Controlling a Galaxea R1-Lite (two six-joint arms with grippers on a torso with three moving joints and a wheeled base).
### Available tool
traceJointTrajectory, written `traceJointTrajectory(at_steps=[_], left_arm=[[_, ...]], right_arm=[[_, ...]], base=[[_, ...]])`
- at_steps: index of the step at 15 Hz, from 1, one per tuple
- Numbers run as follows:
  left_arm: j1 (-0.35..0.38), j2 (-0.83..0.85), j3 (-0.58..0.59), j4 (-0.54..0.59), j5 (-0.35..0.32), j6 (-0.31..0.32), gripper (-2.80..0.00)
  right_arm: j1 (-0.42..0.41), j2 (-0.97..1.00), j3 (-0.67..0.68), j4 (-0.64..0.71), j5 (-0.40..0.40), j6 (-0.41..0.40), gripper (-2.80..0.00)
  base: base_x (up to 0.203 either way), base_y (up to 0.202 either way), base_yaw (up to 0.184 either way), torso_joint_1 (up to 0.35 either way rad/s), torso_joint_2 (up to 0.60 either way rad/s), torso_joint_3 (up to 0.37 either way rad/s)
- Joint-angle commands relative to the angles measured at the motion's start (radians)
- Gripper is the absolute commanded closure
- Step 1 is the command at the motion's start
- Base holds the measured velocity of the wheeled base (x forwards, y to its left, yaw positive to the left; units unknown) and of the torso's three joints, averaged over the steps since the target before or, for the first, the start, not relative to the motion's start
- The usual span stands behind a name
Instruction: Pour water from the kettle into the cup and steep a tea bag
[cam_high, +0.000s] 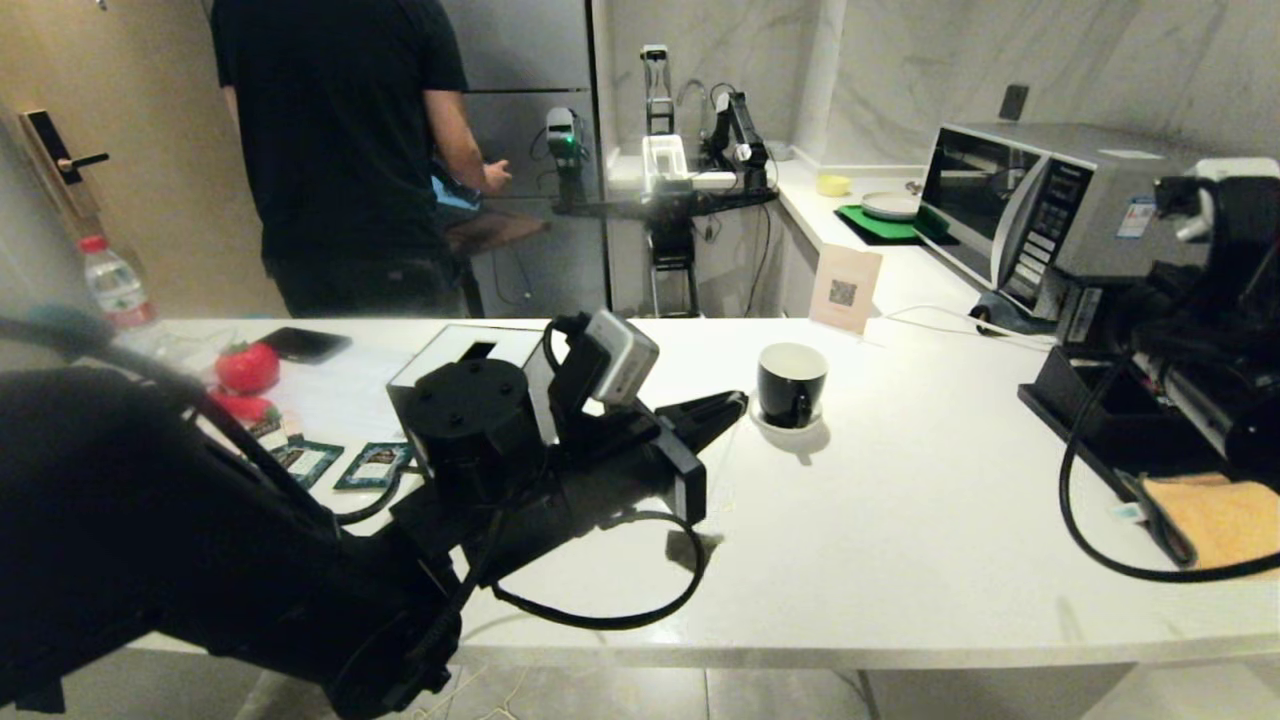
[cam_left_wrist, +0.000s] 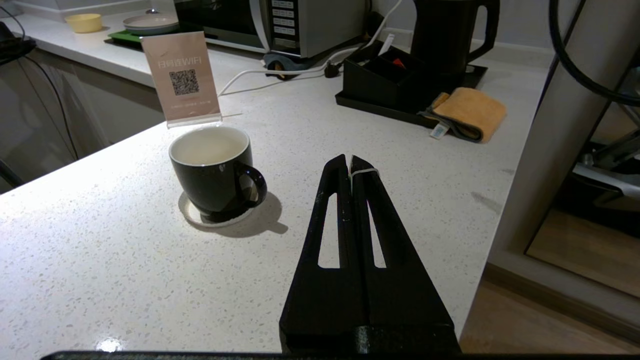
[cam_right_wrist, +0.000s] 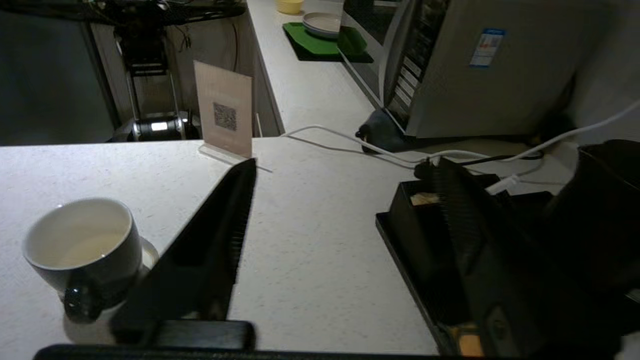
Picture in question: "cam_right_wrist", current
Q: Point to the black metal stand with cylinder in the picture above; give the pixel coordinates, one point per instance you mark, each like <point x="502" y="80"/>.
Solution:
<point x="150" y="75"/>

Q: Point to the yellow cup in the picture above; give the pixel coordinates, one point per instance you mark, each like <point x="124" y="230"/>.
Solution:
<point x="290" y="6"/>

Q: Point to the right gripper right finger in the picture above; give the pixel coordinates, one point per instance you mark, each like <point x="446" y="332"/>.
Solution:
<point x="495" y="260"/>

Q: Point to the green mat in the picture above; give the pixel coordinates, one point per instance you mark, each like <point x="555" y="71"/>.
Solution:
<point x="312" y="46"/>

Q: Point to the pale card sign with code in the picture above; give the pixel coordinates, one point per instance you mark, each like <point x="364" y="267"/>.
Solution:
<point x="222" y="112"/>

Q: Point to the grey plate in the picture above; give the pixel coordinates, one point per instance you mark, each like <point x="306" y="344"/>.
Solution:
<point x="321" y="24"/>

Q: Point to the black tea bag tray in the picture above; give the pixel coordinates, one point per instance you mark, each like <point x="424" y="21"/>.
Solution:
<point x="417" y="240"/>

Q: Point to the dark grey rounded object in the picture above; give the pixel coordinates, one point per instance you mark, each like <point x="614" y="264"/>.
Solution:
<point x="382" y="132"/>

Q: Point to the grey cup with white inside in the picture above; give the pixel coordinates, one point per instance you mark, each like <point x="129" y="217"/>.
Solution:
<point x="95" y="270"/>

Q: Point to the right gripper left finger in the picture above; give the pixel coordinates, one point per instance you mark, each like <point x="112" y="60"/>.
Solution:
<point x="200" y="250"/>

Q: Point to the tan tea bag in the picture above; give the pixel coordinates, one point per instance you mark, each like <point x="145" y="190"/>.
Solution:
<point x="424" y="199"/>

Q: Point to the silver microwave oven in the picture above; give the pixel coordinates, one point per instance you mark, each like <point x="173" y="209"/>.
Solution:
<point x="490" y="85"/>

